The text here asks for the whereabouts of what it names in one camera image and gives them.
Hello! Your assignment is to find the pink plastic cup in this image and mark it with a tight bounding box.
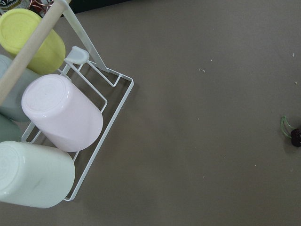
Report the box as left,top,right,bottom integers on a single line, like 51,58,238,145
21,74,103,152

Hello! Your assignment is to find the white mint plastic cup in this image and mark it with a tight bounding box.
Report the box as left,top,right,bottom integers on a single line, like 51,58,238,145
0,141,75,208

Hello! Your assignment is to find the grey blue plastic cup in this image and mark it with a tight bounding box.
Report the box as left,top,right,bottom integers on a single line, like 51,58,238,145
0,68,40,122

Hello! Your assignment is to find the green plastic cup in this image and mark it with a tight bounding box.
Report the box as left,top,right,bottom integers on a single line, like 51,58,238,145
0,114,22,142

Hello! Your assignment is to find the dark cherries pair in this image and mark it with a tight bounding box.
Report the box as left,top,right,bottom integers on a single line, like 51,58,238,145
280,116,301,147

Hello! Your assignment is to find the yellow plastic cup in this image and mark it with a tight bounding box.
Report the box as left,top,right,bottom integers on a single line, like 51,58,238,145
0,8,66,75

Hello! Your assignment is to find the white wire cup rack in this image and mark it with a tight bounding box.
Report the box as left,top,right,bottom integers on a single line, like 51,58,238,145
0,0,135,202

